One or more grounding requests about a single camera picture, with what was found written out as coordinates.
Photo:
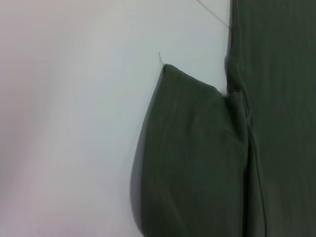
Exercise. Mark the dark green t-shirt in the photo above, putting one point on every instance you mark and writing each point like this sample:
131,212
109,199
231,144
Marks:
222,148

